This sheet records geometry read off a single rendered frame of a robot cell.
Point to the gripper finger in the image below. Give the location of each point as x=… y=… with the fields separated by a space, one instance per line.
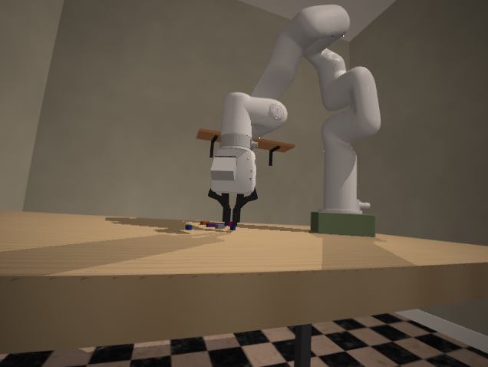
x=225 y=205
x=240 y=202

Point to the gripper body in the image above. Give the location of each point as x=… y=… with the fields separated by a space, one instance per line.
x=245 y=177

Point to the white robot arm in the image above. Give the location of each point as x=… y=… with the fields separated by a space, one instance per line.
x=250 y=117

